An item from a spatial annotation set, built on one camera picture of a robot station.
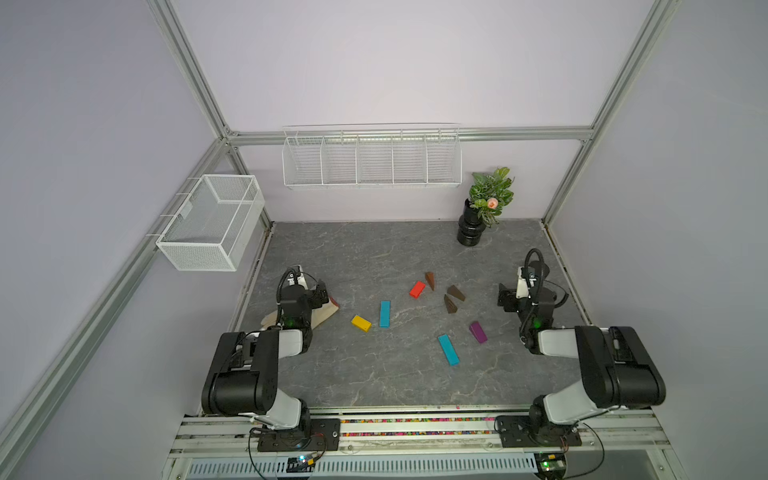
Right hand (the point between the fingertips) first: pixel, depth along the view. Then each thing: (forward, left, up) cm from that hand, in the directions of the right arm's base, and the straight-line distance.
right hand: (515, 282), depth 94 cm
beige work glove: (-8, +63, -6) cm, 64 cm away
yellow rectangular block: (-11, +49, -6) cm, 51 cm away
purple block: (-14, +13, -7) cm, 20 cm away
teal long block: (-8, +42, -6) cm, 43 cm away
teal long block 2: (-20, +23, -6) cm, 31 cm away
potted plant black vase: (+20, +9, +19) cm, 29 cm away
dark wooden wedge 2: (-6, +21, -5) cm, 22 cm away
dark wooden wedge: (+1, +19, -6) cm, 20 cm away
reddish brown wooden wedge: (+6, +26, -6) cm, 27 cm away
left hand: (-1, +66, +1) cm, 66 cm away
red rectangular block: (+2, +31, -8) cm, 32 cm away
